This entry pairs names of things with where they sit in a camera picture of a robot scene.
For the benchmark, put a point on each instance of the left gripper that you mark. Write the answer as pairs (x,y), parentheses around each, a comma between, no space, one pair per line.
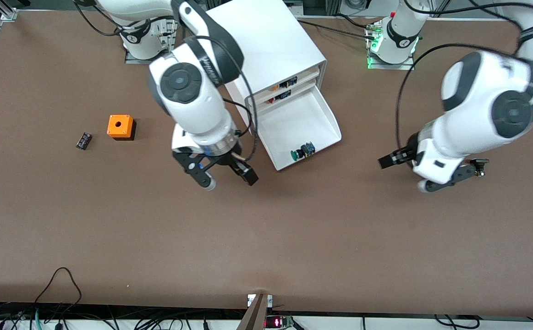
(407,154)

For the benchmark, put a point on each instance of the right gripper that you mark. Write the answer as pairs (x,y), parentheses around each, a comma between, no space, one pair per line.
(224,160)

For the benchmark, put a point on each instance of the green push button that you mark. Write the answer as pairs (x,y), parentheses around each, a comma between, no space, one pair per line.
(299,155)

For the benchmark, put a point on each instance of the white cabinet drawer tray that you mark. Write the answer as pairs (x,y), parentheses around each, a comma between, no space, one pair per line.
(293,123)

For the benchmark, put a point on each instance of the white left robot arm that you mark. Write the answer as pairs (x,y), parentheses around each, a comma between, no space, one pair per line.
(477,114)

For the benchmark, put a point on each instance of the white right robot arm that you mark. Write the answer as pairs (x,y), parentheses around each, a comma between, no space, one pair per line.
(193,101)

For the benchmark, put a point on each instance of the black blue electronic module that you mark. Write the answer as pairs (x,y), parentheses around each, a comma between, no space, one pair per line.
(289,82)
(283,95)

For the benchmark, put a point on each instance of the device with red display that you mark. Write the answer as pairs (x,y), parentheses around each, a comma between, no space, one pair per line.
(277,322)

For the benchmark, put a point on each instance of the dark cylindrical capacitor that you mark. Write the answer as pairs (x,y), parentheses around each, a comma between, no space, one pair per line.
(84,140)

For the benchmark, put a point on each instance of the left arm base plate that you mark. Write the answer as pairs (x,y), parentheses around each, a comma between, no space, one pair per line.
(385,66)

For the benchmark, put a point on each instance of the orange button enclosure box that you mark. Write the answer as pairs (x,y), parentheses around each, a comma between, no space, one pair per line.
(126,127)

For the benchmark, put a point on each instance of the front camera mount post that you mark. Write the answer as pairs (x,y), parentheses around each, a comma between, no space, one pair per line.
(255,316)

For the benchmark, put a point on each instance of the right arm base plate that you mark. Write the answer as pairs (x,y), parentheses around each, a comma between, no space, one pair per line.
(138,60)

